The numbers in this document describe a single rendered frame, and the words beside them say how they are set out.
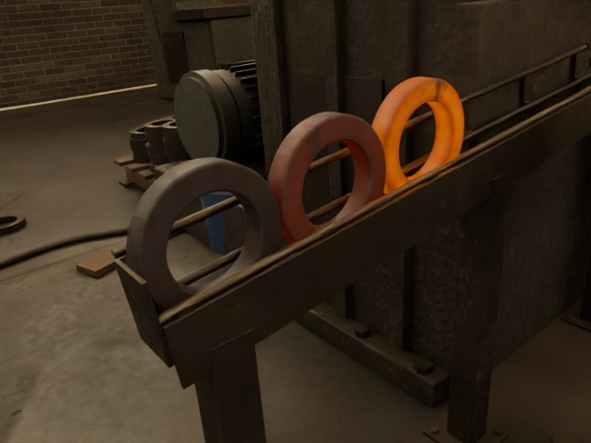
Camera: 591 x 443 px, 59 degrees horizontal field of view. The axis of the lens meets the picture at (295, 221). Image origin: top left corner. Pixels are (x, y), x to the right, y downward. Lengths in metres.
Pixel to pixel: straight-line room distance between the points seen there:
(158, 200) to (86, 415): 0.98
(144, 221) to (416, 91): 0.42
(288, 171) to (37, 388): 1.14
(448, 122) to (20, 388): 1.28
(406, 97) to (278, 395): 0.86
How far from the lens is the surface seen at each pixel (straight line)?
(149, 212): 0.53
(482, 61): 1.03
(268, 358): 1.48
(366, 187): 0.72
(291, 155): 0.61
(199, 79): 2.01
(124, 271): 0.57
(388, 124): 0.73
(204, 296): 0.57
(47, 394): 1.56
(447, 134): 0.85
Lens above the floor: 0.90
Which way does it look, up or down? 23 degrees down
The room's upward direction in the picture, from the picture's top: 4 degrees counter-clockwise
